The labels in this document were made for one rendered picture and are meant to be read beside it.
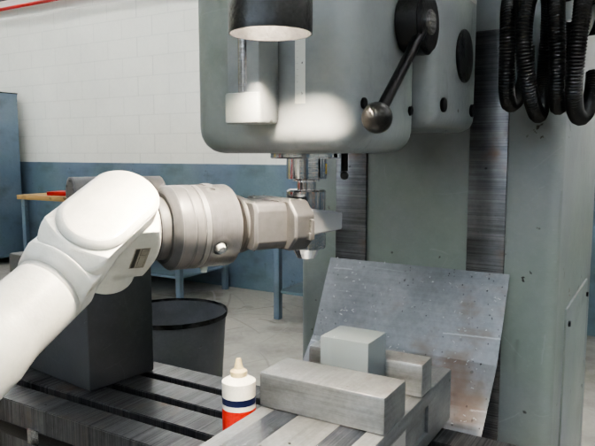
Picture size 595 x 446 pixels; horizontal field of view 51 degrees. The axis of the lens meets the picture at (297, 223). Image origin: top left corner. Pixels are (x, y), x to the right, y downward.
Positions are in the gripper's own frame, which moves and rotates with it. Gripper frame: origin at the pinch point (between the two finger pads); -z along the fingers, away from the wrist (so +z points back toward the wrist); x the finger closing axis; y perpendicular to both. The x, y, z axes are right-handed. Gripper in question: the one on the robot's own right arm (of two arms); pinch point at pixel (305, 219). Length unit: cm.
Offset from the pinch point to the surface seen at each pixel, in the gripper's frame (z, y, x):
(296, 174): 2.2, -5.4, -1.0
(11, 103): -96, -66, 740
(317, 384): 4.9, 16.4, -9.3
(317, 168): 0.2, -6.1, -2.4
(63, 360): 19.8, 24.0, 36.3
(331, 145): 4.2, -8.6, -10.3
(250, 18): 16.6, -18.5, -15.6
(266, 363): -155, 122, 263
